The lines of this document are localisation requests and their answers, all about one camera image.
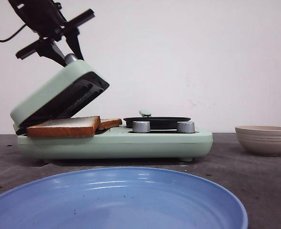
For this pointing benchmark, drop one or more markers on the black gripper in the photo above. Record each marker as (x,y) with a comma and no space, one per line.
(44,17)

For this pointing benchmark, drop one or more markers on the mint green sandwich maker lid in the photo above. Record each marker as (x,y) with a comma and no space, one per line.
(65,94)

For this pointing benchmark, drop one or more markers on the beige ribbed bowl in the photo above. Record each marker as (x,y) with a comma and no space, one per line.
(259,139)

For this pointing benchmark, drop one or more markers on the mint green breakfast maker base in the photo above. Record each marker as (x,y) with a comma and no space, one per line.
(120,142)

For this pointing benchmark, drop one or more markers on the left silver knob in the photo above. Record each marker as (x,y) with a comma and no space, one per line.
(141,127)

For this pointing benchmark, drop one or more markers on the silver knob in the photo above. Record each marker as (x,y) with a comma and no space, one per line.
(141,127)
(185,127)

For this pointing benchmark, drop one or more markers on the black frying pan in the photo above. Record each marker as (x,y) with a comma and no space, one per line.
(156,123)

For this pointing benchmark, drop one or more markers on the right silver knob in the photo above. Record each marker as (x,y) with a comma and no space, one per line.
(185,127)

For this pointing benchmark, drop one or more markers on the blue plate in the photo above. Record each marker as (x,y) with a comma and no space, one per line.
(122,198)

